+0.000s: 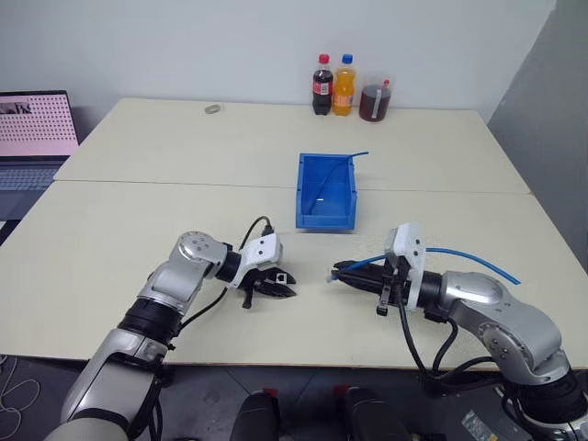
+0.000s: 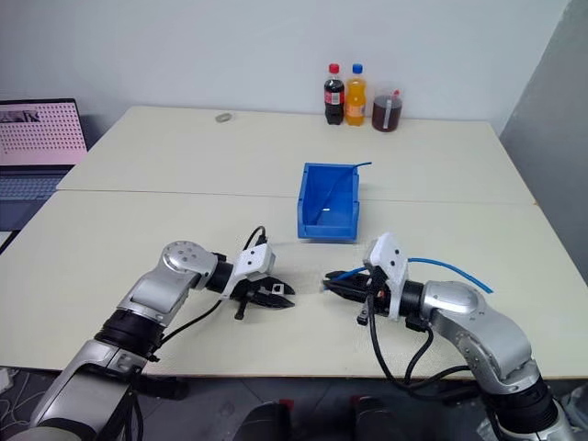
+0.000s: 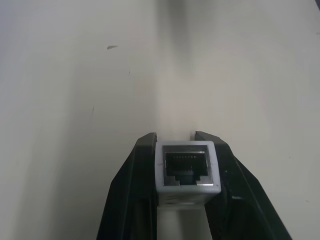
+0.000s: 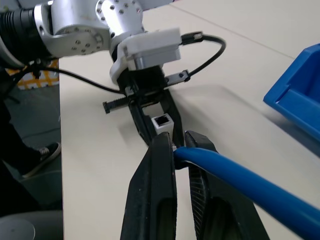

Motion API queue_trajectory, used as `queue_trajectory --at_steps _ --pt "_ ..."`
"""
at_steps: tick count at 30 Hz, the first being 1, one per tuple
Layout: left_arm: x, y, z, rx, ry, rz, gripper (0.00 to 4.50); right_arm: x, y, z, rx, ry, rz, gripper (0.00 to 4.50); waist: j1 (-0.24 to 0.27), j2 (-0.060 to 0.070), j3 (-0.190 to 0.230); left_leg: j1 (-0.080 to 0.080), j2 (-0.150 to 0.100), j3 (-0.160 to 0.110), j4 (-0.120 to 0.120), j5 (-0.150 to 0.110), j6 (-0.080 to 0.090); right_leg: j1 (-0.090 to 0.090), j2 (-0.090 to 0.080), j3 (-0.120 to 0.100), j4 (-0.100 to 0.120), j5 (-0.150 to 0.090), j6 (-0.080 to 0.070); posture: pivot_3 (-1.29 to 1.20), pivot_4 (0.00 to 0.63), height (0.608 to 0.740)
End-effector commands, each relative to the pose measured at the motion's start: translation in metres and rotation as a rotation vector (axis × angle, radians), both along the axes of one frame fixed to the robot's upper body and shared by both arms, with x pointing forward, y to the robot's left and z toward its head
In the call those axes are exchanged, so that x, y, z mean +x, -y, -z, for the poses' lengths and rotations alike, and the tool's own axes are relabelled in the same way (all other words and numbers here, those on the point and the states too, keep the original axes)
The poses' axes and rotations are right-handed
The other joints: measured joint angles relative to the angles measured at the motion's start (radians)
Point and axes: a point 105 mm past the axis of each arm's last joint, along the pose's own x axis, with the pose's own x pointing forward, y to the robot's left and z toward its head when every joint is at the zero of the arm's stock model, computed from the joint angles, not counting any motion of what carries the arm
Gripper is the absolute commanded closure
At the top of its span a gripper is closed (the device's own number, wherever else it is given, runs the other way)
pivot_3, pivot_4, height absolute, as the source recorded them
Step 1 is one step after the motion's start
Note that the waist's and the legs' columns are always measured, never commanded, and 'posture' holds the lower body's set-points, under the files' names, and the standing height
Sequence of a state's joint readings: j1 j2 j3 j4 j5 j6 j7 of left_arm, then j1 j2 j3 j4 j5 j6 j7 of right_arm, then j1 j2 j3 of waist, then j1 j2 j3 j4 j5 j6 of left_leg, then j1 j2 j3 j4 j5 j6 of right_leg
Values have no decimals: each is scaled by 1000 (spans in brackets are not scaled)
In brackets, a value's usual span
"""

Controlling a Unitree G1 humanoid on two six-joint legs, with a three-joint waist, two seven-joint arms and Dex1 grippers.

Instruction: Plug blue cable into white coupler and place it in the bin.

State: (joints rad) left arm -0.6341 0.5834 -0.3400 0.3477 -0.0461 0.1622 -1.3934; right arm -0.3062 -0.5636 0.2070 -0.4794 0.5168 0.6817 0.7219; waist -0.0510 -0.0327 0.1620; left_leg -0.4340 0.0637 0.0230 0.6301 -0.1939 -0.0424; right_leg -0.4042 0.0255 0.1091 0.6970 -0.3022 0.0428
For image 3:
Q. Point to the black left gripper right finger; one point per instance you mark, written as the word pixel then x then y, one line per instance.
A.
pixel 240 200

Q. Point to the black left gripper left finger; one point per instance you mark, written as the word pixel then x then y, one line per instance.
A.
pixel 130 190

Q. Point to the white ethernet coupler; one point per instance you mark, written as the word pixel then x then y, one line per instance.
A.
pixel 187 195

